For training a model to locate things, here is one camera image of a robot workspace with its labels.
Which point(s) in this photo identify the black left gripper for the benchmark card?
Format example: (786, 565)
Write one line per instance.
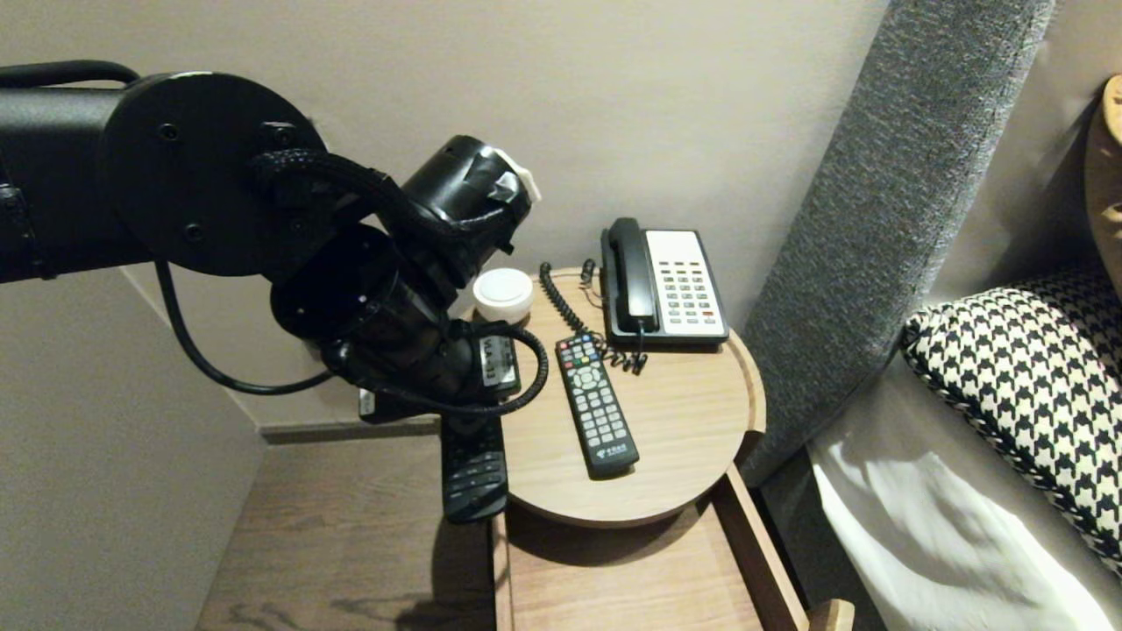
(491, 377)

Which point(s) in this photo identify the black remote grey navigation pad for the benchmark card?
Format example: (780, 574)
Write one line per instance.
(478, 482)

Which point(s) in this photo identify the wooden nightstand drawer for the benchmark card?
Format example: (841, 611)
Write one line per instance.
(631, 578)

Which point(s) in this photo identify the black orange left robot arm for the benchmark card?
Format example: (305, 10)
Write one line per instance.
(210, 175)

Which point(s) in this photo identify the small white round device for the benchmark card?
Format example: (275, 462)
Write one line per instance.
(508, 298)

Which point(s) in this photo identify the black telephone handset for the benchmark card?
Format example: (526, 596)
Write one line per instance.
(633, 272)

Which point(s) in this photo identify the round wooden nightstand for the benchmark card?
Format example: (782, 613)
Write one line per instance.
(684, 412)

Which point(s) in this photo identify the black and white telephone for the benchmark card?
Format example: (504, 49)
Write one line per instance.
(688, 289)

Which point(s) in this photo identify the dark grey bed base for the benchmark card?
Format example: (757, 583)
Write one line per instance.
(802, 526)

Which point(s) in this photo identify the grey fabric headboard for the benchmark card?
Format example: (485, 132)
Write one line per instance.
(877, 219)

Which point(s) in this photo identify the white bed sheet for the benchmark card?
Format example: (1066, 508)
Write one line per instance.
(947, 543)

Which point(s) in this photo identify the black white houndstooth pillow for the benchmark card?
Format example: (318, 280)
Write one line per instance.
(1026, 386)

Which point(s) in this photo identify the light wooden rounded object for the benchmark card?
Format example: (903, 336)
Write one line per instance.
(1106, 175)

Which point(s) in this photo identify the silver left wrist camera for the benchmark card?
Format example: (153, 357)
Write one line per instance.
(386, 405)

